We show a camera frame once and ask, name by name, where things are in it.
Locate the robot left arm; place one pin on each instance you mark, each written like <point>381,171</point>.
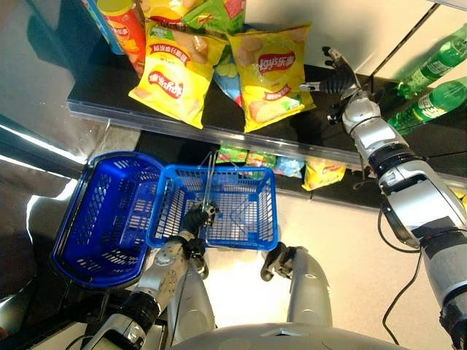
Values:
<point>160,280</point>

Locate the light blue chips bag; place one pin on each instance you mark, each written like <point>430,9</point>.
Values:
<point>227,78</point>

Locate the black shelf board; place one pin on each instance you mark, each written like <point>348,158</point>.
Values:
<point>109,95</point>

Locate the blue chips can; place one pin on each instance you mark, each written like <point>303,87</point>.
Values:
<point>104,27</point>

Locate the small green snack bag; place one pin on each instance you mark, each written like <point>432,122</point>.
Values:
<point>231,155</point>

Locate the large blue shopping basket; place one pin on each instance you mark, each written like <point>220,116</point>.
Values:
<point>106,218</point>

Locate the small light blue snack bag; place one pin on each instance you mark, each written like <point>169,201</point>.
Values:
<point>289,167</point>

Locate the red Lay's chips can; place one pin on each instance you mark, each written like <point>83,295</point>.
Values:
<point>126,33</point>

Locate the green soda bottle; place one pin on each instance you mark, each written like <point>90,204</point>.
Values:
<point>427,105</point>
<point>434,63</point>

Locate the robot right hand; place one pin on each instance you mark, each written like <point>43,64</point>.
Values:
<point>337,83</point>

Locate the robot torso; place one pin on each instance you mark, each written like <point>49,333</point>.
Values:
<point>284,337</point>

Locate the yellow Lay's chips bag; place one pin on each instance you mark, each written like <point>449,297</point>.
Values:
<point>271,73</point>
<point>175,76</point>

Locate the green chips bag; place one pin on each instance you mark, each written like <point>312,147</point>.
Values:
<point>219,14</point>

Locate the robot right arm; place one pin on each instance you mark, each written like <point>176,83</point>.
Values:
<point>412,182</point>

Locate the small yellow chips bag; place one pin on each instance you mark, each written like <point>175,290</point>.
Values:
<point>323,175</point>

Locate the small blue shopping basket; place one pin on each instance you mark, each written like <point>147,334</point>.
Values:
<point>219,208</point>

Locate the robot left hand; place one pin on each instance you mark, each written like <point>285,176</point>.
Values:
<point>194,219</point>

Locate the small colourful snack bag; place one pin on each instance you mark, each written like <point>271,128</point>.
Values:
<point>261,160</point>

